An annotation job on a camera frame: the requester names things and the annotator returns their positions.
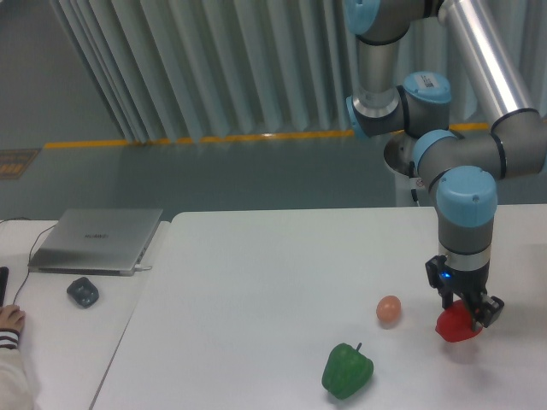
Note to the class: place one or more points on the silver laptop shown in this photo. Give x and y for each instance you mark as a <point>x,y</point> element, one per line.
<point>97,241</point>

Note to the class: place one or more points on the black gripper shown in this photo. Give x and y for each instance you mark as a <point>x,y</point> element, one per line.
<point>469,286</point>

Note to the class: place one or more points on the brown egg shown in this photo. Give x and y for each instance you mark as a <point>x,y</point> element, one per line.
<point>389,309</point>

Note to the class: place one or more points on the red bell pepper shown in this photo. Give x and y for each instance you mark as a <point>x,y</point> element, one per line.
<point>455,324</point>

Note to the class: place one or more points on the white sleeved forearm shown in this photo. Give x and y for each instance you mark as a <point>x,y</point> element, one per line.
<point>15,390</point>

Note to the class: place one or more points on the black phone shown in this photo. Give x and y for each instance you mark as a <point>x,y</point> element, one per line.
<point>4,277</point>

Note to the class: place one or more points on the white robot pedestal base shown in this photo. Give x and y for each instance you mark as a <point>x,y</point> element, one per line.
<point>409,188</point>

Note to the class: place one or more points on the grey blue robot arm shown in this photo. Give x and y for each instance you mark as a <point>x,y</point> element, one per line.
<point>460,174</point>

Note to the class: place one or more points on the white pleated curtain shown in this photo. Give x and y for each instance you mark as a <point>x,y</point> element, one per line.
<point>216,69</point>

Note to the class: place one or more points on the green bell pepper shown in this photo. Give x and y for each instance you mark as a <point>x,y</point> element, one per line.
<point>347,370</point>

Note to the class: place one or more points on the person's hand on table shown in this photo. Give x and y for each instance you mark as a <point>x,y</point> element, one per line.
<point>12,318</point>

